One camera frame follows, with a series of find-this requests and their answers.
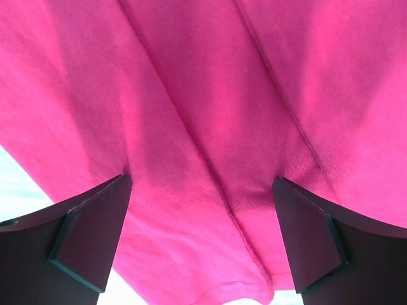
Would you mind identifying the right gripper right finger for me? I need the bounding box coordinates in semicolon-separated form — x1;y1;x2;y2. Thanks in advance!
272;177;406;305

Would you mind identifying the red t shirt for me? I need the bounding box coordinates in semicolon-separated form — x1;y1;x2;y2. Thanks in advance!
1;1;406;304

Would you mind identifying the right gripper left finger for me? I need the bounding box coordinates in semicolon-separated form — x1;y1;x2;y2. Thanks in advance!
1;175;132;305

